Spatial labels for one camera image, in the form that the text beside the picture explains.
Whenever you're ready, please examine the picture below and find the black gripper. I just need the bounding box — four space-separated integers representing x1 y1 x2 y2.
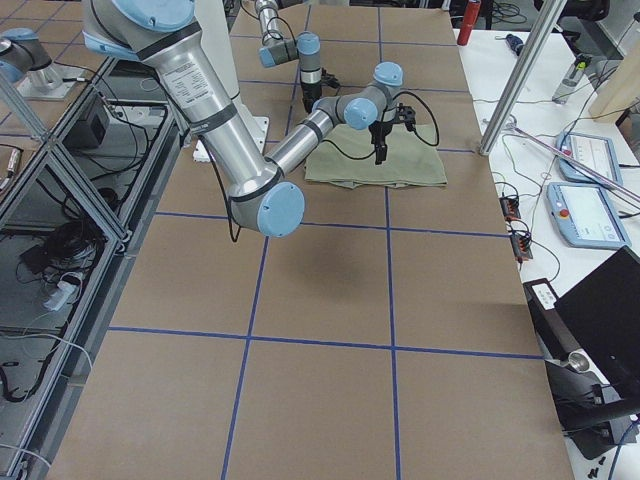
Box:
368 120 394 165
301 85 321 113

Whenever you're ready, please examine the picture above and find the olive green long-sleeve shirt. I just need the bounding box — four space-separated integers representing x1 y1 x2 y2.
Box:
303 117 449 191

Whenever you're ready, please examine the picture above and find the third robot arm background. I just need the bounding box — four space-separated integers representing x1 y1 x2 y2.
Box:
1 27 52 83

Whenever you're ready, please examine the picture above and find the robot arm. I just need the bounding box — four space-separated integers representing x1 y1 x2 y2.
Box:
254 0 323 113
82 1 403 237

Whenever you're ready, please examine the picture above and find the red bottle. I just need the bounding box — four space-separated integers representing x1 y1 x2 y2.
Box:
457 0 481 46

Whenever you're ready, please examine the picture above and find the teach pendant near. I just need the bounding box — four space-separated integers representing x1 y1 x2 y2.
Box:
546 182 631 250

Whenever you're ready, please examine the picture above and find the teach pendant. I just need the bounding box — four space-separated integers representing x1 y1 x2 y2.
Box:
546 182 631 250
556 132 622 183

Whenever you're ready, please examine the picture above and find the teach pendant far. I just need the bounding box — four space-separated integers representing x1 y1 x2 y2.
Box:
556 132 622 183

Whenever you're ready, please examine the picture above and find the black power adapter box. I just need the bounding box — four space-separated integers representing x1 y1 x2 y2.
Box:
63 97 110 150

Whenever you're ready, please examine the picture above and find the black laptop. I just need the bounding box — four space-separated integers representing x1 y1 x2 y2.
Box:
555 246 639 397

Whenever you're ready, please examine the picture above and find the white power strip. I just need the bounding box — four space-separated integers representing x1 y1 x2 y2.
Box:
43 278 80 311

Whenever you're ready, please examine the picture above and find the black monitor stand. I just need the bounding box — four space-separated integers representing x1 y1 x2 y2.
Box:
523 279 639 460

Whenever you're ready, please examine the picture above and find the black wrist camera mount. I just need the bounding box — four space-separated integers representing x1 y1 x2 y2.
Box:
392 103 416 132
321 69 341 93

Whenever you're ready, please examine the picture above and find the black braided right cable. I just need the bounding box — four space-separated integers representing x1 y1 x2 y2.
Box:
322 89 441 160

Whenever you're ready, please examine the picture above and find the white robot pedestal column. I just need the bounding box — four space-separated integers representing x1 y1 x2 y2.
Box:
194 0 269 152

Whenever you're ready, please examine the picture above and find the aluminium frame post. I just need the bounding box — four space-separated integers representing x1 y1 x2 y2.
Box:
478 0 567 156

